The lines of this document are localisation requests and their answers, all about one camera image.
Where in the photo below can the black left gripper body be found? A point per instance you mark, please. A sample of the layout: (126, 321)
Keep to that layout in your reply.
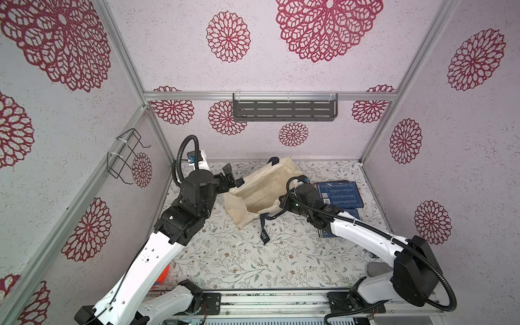
(226, 181)

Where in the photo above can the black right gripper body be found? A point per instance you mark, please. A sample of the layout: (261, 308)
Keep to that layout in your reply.
(287, 201)

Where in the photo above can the cream canvas tote bag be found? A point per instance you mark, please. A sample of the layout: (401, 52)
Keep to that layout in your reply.
(260, 192)

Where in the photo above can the blue book carried rightward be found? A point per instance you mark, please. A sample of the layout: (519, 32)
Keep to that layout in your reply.
(342, 225)

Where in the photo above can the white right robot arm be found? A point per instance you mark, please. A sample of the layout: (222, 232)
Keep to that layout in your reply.
(409, 278)

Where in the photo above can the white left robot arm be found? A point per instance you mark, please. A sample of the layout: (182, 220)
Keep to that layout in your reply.
(125, 303)

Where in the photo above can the red plastic object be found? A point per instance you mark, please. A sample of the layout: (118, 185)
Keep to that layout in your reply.
(163, 275)

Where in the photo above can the black wire wall rack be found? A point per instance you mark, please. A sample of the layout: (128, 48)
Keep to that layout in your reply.
(118, 160)

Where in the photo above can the grey slotted wall shelf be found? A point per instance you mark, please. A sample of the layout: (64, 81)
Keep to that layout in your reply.
(290, 109)

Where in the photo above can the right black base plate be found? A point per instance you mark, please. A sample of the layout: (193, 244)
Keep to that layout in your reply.
(351, 303)

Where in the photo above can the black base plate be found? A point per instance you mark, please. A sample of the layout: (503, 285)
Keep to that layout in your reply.
(209, 304)
(351, 303)

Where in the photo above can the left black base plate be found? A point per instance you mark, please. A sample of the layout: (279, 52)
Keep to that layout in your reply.
(209, 304)

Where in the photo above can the aluminium front rail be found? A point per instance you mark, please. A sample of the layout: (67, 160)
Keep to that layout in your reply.
(304, 306)

